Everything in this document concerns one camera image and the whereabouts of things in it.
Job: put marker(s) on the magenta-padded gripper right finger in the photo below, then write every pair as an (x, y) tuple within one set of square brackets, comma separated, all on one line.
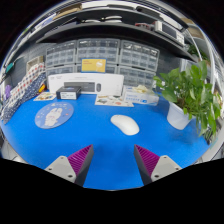
[(163, 166)]

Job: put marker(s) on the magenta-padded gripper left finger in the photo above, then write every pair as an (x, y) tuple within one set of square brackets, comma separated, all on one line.
[(63, 166)]

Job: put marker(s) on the white computer mouse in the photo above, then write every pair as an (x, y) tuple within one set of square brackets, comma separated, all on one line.
[(125, 124)]

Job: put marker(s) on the round blue printed mouse pad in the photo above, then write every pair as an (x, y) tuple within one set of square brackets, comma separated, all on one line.
[(53, 115)]

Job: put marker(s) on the blue white glove box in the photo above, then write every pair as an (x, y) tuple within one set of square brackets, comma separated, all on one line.
[(140, 97)]

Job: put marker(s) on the small black box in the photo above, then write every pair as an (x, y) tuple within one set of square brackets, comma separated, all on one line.
[(68, 93)]

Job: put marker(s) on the dark blue dotted cloth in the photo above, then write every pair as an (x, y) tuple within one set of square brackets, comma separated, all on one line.
[(18, 103)]

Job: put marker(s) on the yellow orange tool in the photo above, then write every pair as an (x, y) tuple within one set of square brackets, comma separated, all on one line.
[(42, 88)]

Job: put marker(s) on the green plant in white pot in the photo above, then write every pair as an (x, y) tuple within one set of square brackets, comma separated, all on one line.
[(190, 86)]

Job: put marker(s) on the red white checked cloth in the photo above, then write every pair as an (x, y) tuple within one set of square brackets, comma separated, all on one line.
[(28, 81)]

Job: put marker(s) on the purple object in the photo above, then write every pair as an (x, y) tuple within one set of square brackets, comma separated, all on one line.
[(7, 92)]

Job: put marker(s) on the white keyboard packaging box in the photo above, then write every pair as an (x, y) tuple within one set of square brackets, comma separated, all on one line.
[(110, 80)]

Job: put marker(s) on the yellow and blue box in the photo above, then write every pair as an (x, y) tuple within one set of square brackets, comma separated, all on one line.
[(93, 65)]

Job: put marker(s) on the white plastic bin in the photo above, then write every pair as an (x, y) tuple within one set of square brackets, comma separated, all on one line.
[(35, 63)]

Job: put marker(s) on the teal object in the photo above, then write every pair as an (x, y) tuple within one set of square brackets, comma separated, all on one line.
[(10, 67)]

